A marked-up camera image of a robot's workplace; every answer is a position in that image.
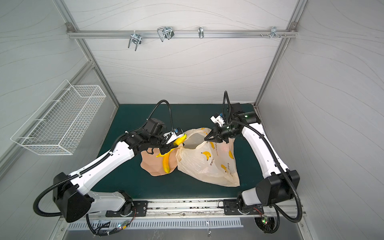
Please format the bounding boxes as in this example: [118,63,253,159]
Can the cream banana print plastic bag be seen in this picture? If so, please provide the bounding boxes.
[176,128,240,187]

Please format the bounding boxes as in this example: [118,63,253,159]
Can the yellow banana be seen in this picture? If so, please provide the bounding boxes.
[156,134,187,158]
[163,153,171,174]

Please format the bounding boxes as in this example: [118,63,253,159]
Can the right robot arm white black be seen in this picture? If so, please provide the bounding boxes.
[205,112,303,223]

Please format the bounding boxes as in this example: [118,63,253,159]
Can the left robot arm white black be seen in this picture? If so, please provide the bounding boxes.
[33,130,186,223]

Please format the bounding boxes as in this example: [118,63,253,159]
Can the pink wavy fruit plate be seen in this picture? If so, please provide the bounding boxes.
[141,148,178,177]

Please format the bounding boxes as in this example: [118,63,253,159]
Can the green table mat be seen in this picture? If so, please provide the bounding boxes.
[92,104,263,199]

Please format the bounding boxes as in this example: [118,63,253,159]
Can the white vent grille strip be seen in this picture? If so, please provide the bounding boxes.
[67,218,244,231]

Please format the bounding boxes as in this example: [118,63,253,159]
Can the metal u-bolt clamp left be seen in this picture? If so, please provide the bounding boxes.
[128,32,142,51]

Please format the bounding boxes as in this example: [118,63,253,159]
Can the metal u-bolt clamp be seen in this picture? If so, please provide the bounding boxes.
[128,32,142,51]
[157,26,175,42]

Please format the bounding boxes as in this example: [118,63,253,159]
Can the metal u-bolt clamp middle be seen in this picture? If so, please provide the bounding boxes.
[157,26,175,42]

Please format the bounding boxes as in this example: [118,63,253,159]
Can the metal bolt clamp right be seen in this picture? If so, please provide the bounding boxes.
[260,27,287,39]

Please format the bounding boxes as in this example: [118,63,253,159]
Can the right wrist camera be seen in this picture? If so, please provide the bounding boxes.
[210,115,225,127]

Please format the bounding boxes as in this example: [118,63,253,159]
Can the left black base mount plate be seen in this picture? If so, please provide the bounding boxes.
[106,201,149,218]

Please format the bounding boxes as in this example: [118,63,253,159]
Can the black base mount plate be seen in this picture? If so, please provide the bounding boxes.
[223,199,264,216]
[106,201,149,218]

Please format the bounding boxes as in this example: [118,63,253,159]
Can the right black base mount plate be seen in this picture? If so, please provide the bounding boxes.
[223,199,264,216]

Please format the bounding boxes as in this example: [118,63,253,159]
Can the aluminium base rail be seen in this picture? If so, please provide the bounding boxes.
[59,196,307,221]

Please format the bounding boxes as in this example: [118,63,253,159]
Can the white wire basket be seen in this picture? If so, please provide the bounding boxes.
[11,80,106,156]

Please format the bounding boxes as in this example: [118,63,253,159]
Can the small metal bracket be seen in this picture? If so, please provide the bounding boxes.
[198,27,204,39]

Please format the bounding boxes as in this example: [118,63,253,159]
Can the left black base cable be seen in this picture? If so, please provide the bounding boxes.
[85,212,137,237]

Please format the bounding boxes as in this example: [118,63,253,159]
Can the black base cable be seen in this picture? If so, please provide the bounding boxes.
[85,212,137,237]
[254,206,280,234]

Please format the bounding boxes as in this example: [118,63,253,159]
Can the right black base cable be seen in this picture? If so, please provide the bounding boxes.
[254,206,280,234]

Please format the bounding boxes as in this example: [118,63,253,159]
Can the aluminium crossbar rail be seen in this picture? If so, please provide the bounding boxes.
[67,29,299,40]

